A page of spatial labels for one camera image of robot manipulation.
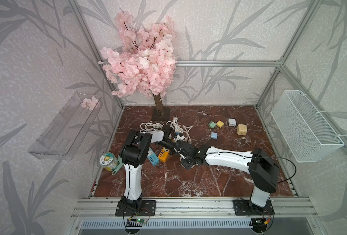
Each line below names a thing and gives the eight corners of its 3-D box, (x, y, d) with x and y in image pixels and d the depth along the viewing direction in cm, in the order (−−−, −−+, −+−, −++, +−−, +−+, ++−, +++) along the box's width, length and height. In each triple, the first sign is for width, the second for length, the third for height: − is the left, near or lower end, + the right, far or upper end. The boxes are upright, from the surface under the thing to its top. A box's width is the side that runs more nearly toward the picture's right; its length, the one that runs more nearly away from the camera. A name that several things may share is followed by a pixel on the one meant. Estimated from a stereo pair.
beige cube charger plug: (237, 135, 104) (240, 131, 100) (235, 128, 108) (238, 124, 104) (246, 135, 104) (248, 131, 100) (243, 128, 108) (246, 124, 104)
